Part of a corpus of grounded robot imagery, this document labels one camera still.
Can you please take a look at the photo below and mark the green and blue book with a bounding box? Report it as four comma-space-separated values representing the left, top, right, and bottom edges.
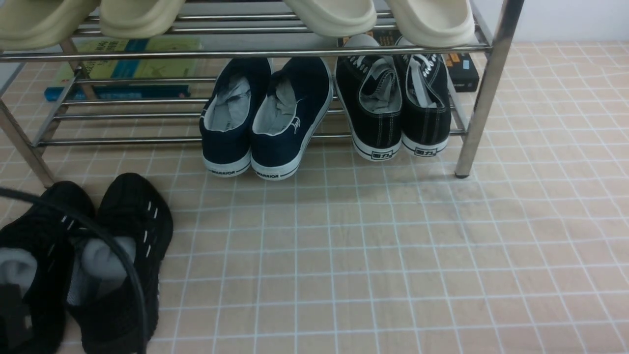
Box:
44, 36, 202, 102

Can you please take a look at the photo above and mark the navy canvas shoe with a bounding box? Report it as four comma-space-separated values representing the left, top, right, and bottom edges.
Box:
250, 58, 333, 180
199, 58, 274, 177

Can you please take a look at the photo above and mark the navy canvas shoe right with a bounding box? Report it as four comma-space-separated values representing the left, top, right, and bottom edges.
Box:
250, 58, 333, 180

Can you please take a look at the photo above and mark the navy canvas shoe left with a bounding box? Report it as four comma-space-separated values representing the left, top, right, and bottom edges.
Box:
199, 58, 274, 177

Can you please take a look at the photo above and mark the black canvas sneaker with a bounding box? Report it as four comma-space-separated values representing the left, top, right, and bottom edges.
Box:
333, 54, 402, 162
393, 54, 452, 157

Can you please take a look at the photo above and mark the black canvas sneaker right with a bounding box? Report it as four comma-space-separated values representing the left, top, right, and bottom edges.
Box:
393, 54, 452, 157

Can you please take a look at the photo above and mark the beige slipper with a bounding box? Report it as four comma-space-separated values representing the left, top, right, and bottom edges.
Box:
99, 0, 186, 39
0, 0, 100, 51

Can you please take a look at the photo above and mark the silver metal shoe rack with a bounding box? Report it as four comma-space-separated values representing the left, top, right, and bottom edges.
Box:
1, 0, 524, 186

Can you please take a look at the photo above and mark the beige slipper far left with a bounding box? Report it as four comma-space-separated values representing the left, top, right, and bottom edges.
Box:
0, 0, 100, 51

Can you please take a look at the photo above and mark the black cable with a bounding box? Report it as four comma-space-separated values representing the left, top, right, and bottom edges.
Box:
0, 187, 149, 354

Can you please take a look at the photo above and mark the cream slipper far right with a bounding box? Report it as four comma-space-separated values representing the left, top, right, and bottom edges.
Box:
386, 0, 475, 48

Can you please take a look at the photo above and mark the black knit sneaker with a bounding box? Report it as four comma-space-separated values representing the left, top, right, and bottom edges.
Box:
0, 205, 80, 354
65, 173, 173, 354

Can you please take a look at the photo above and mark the cream slipper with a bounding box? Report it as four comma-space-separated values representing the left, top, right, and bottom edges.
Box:
284, 0, 377, 38
386, 0, 475, 48

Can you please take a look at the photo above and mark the black canvas sneaker left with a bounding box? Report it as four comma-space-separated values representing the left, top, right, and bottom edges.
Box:
333, 54, 402, 162

